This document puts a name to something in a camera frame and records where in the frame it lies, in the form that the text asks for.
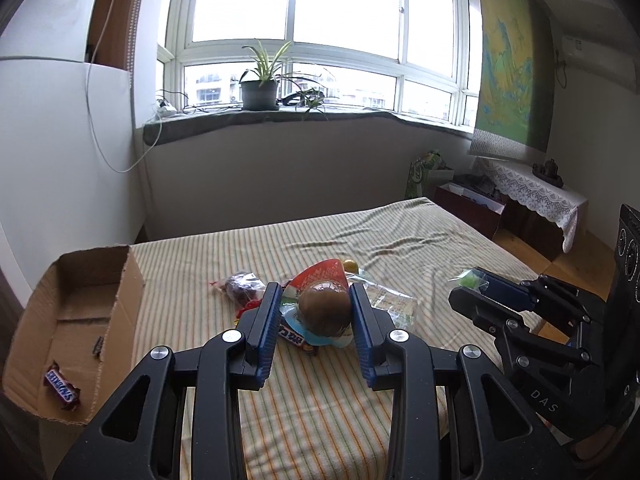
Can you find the white power strip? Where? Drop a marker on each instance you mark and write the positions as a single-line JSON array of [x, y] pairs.
[[165, 108]]

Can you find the dark wooden side table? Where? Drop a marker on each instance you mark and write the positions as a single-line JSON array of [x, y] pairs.
[[540, 235]]

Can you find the blue orange candy wrapper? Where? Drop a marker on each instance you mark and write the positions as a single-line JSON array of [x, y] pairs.
[[292, 336]]

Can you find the dark teapot ornament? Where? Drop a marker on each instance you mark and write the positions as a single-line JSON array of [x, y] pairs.
[[547, 172]]

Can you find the yellow jelly cup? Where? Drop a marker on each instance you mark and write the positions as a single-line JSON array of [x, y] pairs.
[[348, 264]]

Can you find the green jelly cup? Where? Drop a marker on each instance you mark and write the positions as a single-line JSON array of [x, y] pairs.
[[467, 278]]

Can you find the lace-covered side cabinet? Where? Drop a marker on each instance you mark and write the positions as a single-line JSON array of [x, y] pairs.
[[530, 185]]

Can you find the potted spider plant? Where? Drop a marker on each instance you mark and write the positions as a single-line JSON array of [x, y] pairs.
[[259, 92]]

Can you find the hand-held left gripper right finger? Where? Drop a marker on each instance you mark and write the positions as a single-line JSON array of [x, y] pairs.
[[362, 330]]

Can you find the grey-green windowsill cloth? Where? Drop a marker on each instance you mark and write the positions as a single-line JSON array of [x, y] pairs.
[[300, 122]]

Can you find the dark red snack packet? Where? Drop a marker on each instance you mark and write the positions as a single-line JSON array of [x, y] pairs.
[[240, 287]]

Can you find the white framed window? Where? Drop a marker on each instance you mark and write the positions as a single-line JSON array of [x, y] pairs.
[[345, 5]]

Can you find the dark red box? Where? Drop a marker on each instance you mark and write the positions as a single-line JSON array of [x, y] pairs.
[[465, 215]]

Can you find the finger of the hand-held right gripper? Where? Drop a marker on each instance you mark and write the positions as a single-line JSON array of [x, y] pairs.
[[480, 310], [510, 292]]

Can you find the green shopping bag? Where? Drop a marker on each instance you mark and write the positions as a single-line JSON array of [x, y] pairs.
[[417, 180]]

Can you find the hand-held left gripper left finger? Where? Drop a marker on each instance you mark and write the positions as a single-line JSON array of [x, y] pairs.
[[267, 330]]

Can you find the white cabinet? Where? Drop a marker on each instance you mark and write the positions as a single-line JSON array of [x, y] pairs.
[[50, 135]]

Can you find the clear snack packet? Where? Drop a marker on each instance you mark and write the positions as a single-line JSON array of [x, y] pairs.
[[395, 305]]

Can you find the white air conditioner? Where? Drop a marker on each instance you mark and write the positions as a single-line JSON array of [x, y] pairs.
[[600, 55]]

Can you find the landscape wall scroll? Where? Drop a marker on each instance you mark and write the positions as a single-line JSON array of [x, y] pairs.
[[505, 85]]

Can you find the blue brown chocolate bar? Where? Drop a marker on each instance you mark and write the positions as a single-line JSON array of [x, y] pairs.
[[62, 385]]

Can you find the cardboard box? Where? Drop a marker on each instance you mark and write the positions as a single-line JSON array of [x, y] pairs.
[[120, 305]]

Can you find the brown jelly cup red lid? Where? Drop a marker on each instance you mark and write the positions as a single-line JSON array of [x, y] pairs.
[[322, 310]]

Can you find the small spider plant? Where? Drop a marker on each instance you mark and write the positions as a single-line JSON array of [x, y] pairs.
[[312, 95]]

